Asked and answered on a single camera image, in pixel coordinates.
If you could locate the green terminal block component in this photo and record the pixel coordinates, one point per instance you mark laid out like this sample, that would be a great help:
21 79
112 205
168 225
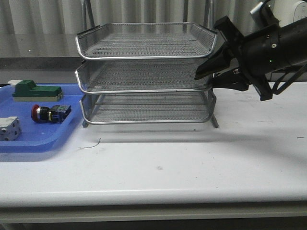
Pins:
29 91

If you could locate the red emergency stop button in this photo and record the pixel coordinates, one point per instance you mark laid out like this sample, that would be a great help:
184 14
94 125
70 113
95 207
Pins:
55 114

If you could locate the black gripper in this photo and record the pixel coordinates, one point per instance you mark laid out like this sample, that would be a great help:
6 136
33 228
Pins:
258 54

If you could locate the silver metal rack frame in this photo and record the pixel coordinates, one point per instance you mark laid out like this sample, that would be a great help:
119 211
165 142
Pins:
88 23

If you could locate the white appliance in background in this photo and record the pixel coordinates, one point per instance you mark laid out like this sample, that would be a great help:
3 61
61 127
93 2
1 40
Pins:
289 11

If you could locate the white grey switch block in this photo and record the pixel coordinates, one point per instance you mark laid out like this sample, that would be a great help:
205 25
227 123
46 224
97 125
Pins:
9 128

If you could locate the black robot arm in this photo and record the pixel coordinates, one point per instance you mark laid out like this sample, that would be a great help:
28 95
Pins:
293 41

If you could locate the silver mesh tray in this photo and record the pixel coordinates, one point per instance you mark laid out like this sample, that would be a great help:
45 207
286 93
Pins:
136 108
140 75
114 41

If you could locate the blue plastic tray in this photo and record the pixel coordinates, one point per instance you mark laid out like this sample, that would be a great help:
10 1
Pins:
40 137

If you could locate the thin wire scrap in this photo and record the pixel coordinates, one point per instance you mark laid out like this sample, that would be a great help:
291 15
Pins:
92 146

